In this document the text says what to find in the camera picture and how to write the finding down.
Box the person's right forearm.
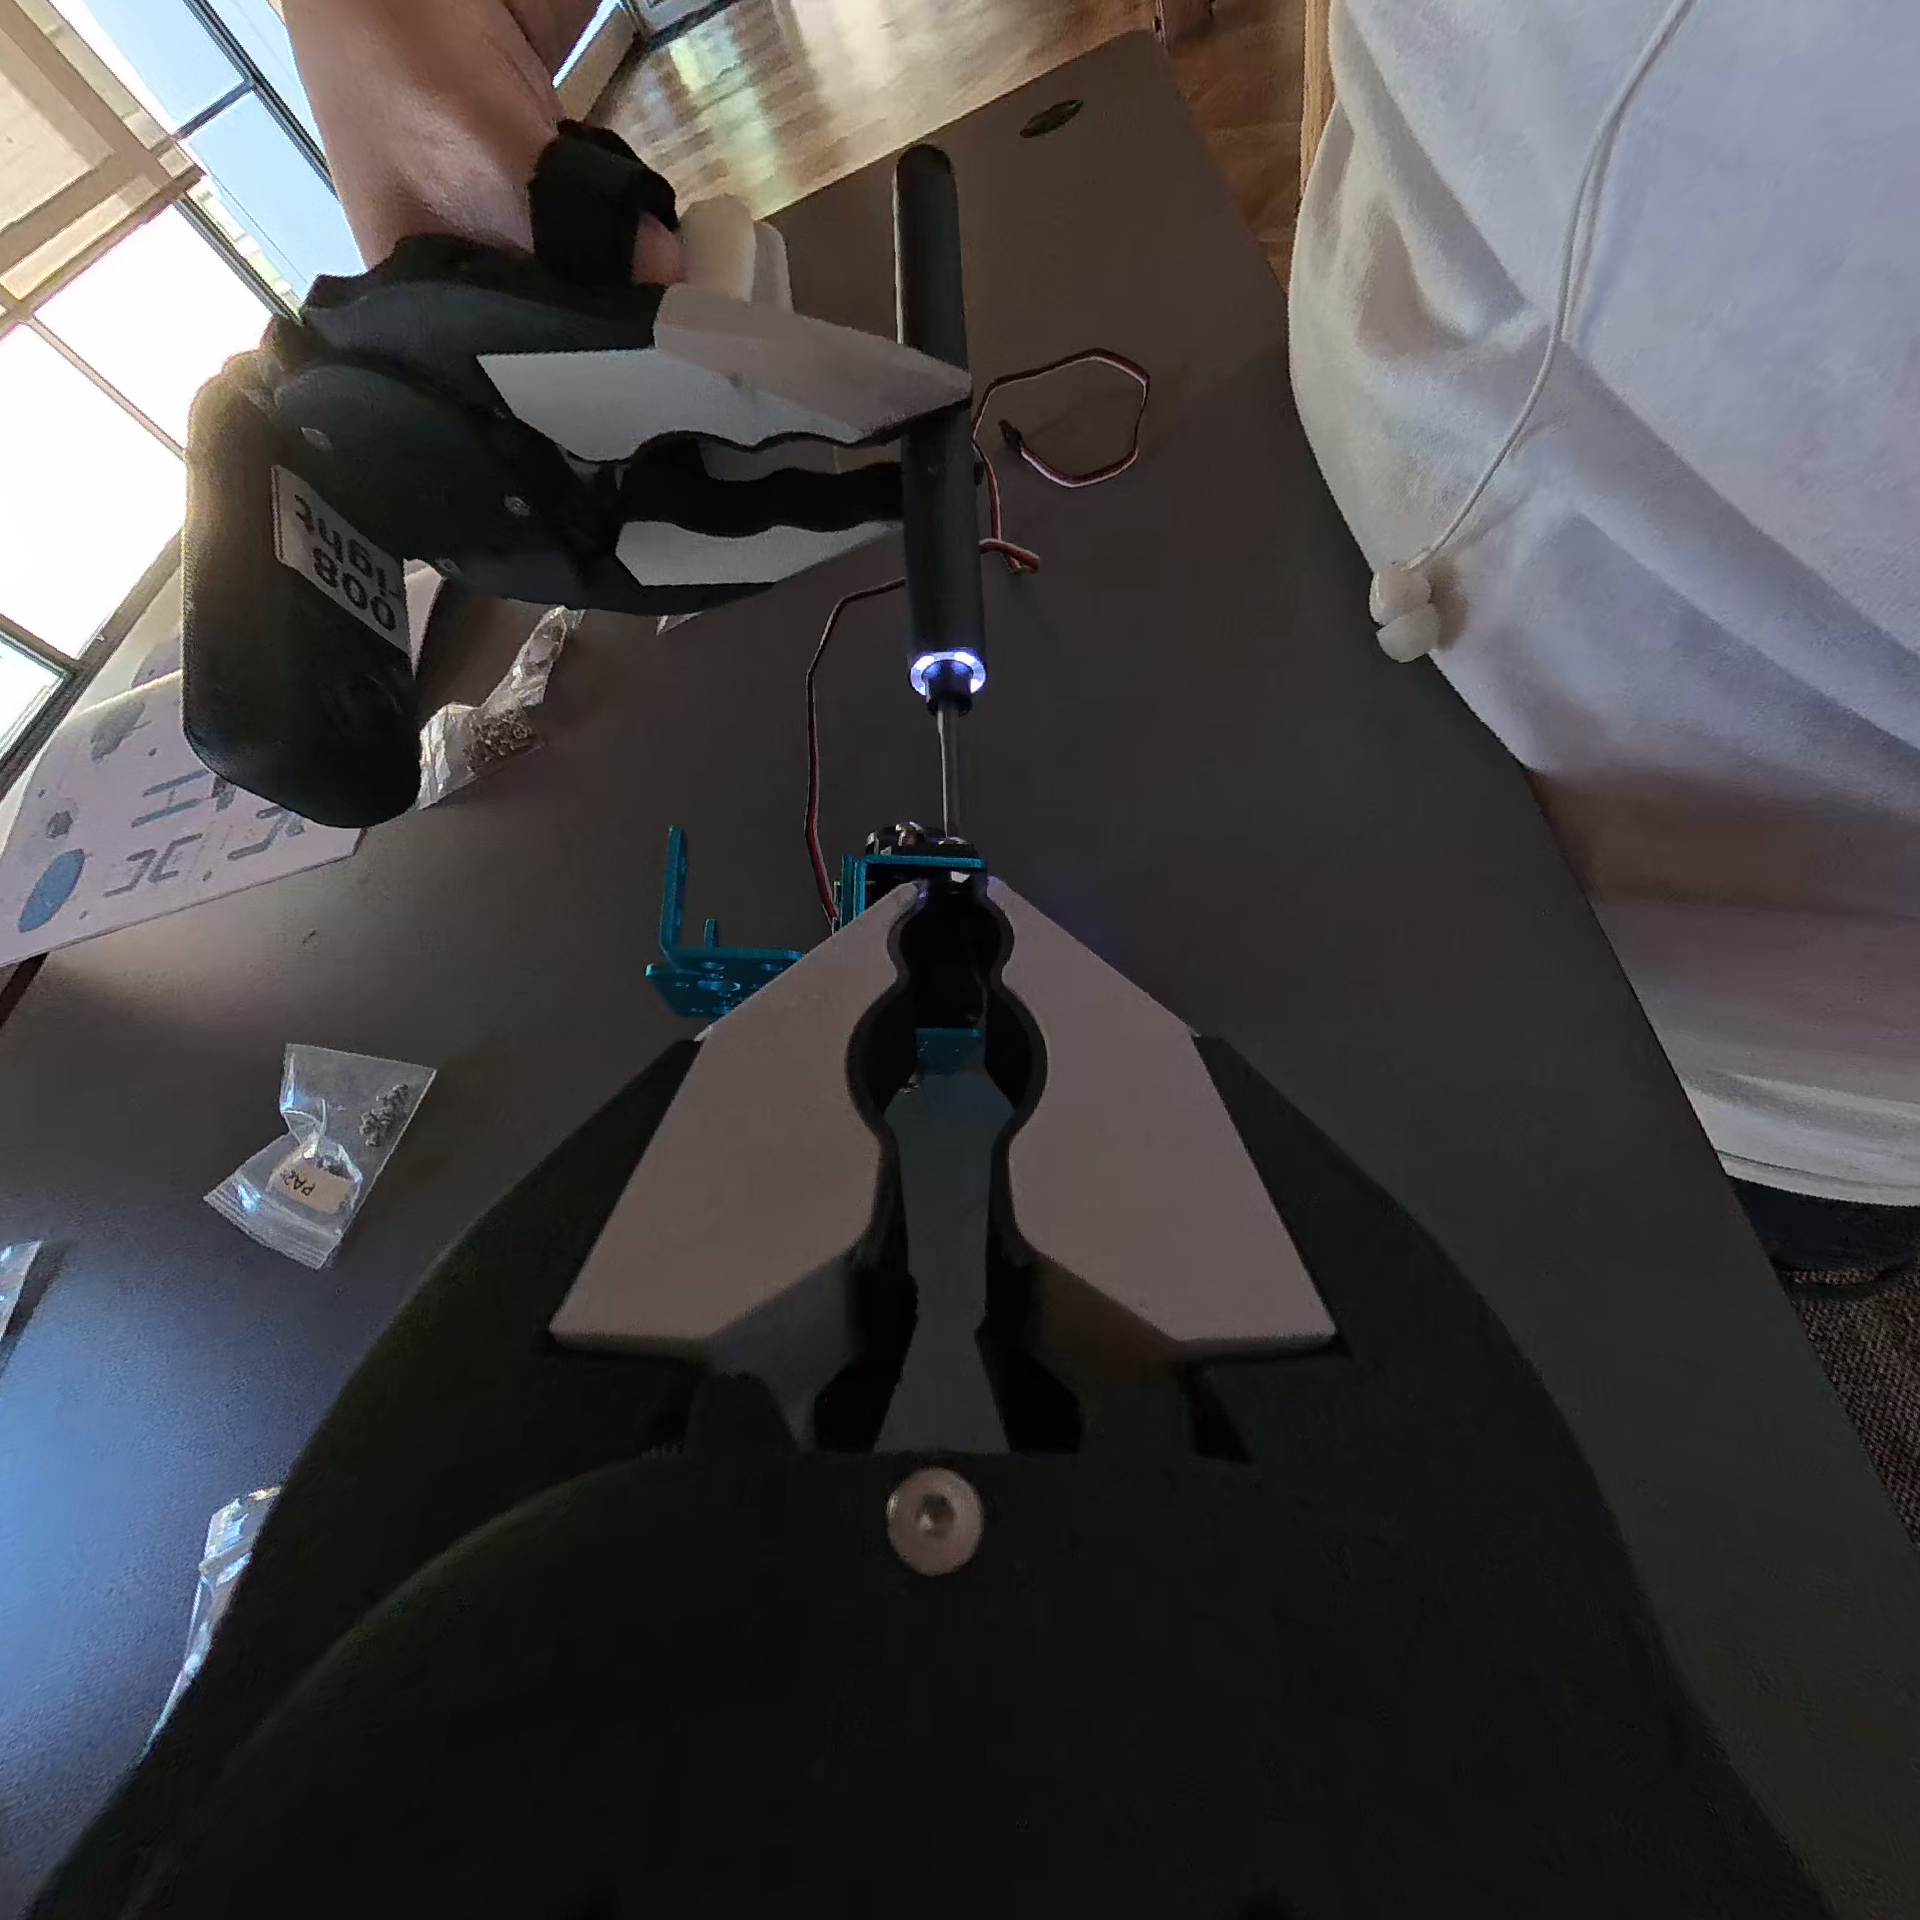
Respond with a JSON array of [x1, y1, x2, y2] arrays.
[[281, 0, 607, 122]]

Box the clear bag of silver screws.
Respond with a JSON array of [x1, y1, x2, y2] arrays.
[[415, 696, 543, 813]]

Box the thin servo cable with plug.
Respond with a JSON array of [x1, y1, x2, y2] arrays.
[[804, 351, 1155, 925]]

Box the narrow clear screw bag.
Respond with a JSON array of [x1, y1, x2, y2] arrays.
[[503, 605, 590, 706]]

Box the dark desk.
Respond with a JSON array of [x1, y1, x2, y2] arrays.
[[0, 30, 1920, 1920]]

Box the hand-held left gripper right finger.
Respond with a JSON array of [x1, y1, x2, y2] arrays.
[[966, 883, 1340, 1455]]

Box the clear bag of dark screws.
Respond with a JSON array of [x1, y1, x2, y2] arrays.
[[201, 1043, 440, 1274]]

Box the large glass window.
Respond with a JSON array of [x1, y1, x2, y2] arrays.
[[0, 0, 662, 753]]

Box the assembly instruction sheet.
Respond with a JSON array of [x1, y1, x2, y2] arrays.
[[0, 570, 452, 969]]

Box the person's right hand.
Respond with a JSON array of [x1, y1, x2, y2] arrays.
[[305, 105, 567, 288]]

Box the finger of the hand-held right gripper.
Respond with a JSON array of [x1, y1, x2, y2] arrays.
[[477, 288, 974, 497], [607, 479, 910, 595]]

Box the black electric screwdriver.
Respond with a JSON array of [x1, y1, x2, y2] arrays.
[[894, 144, 992, 875]]

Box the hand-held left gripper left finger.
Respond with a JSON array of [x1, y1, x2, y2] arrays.
[[549, 883, 927, 1455]]

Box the person's dark pants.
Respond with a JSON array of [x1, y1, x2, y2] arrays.
[[1725, 1162, 1920, 1298]]

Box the blue metal servo bracket assembly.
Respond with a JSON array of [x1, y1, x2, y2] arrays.
[[644, 816, 995, 1086]]

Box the white drawstring cord with toggle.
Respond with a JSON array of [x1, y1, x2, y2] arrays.
[[1366, 0, 1696, 666]]

